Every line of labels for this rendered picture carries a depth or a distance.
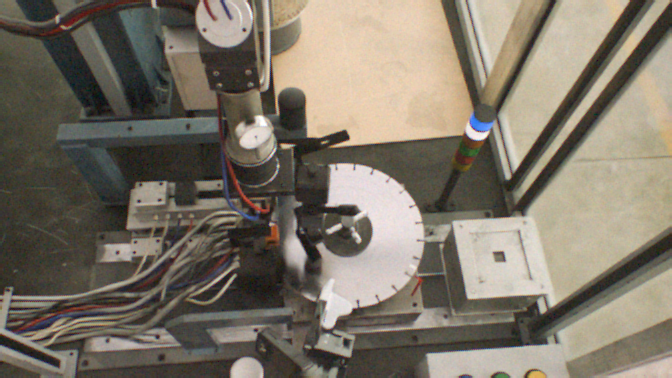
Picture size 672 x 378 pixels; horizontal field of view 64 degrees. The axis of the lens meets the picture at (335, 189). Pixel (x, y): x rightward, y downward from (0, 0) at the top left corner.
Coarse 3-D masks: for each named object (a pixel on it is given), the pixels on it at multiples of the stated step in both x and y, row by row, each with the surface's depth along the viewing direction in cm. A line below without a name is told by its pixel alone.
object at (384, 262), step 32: (352, 192) 118; (384, 192) 118; (288, 224) 114; (384, 224) 115; (416, 224) 115; (288, 256) 111; (320, 256) 111; (352, 256) 111; (384, 256) 111; (416, 256) 112; (320, 288) 108; (352, 288) 108; (384, 288) 108
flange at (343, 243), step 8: (328, 216) 114; (336, 216) 114; (328, 224) 113; (336, 224) 112; (360, 224) 113; (368, 224) 114; (320, 232) 112; (336, 232) 112; (344, 232) 111; (360, 232) 113; (368, 232) 113; (328, 240) 112; (336, 240) 112; (344, 240) 112; (352, 240) 112; (368, 240) 112; (328, 248) 112; (336, 248) 111; (344, 248) 111; (352, 248) 111; (360, 248) 111
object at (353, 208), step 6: (342, 204) 87; (348, 204) 87; (354, 204) 87; (312, 210) 88; (318, 210) 87; (324, 210) 87; (330, 210) 87; (336, 210) 87; (342, 210) 86; (348, 210) 86; (354, 210) 86; (342, 216) 87; (348, 216) 87; (354, 216) 87
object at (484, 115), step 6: (480, 108) 104; (486, 108) 104; (492, 108) 104; (474, 114) 103; (480, 114) 103; (486, 114) 103; (492, 114) 104; (474, 120) 104; (480, 120) 103; (486, 120) 103; (492, 120) 103; (474, 126) 105; (480, 126) 104; (486, 126) 104
